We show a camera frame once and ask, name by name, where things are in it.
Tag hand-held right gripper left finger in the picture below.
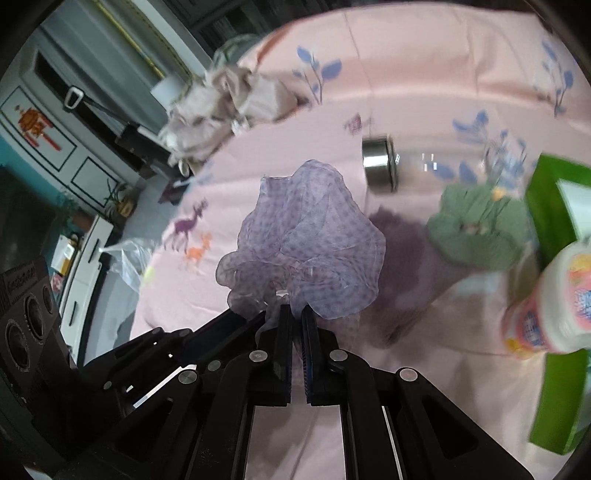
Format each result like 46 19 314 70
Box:
60 305 294 480

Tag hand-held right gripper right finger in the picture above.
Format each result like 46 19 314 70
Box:
301 307 533 480

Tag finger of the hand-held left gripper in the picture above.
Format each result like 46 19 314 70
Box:
82 309 267 416

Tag purple organza scrunchie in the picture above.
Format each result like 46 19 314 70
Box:
216 159 386 320

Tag green cardboard box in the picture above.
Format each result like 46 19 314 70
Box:
524 154 591 455

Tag white drawer unit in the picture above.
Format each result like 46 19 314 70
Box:
46 215 117 365

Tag clear plastic bag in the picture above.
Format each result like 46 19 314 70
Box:
99 237 153 297

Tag white cabinet orange figure print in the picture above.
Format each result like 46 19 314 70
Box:
0 23 139 217

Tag black bag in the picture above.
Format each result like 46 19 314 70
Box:
65 87 163 177

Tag glass jar metal lid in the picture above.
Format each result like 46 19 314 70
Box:
361 134 444 193

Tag green scrunchie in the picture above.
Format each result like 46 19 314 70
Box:
426 182 536 272

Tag pink white bottle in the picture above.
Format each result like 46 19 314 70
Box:
501 240 591 361

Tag crumpled beige cloth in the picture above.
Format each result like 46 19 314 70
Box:
159 62 310 167

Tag grey curtain yellow trim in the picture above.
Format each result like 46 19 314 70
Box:
41 0 214 89

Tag pink floral bed sheet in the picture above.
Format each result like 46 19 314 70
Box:
129 4 591 480

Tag grey green cloth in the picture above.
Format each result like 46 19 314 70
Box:
212 34 260 70

